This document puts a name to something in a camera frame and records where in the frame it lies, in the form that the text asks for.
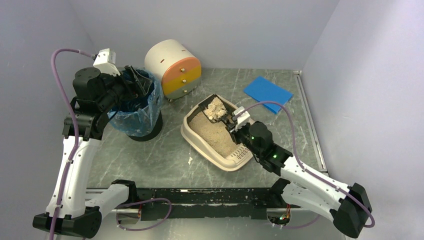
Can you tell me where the beige litter box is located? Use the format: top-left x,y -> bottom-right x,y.
180,104 -> 253,172

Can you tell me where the litter clump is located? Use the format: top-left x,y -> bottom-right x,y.
202,96 -> 228,123

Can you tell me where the cylindrical mini drawer cabinet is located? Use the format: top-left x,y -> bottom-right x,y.
144,39 -> 202,101

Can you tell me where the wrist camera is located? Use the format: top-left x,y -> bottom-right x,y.
232,106 -> 251,132
93,48 -> 121,77

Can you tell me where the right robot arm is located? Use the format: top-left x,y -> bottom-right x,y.
224,120 -> 372,239

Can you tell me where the blue flat pad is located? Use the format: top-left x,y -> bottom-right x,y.
243,76 -> 294,105

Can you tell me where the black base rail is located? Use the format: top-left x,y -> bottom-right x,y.
116,187 -> 288,221

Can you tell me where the black litter scoop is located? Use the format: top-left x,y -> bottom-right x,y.
198,94 -> 234,124

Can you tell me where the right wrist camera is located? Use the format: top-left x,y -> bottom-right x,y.
232,106 -> 251,132

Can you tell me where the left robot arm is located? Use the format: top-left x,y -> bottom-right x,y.
32,65 -> 154,240

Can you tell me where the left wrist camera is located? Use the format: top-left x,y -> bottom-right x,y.
93,48 -> 121,77

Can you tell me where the sand litter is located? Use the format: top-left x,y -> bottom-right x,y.
188,112 -> 238,158

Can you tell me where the black bin with blue bag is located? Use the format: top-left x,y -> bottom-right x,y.
107,68 -> 164,142

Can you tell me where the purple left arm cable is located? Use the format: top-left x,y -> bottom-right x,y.
48,48 -> 97,240

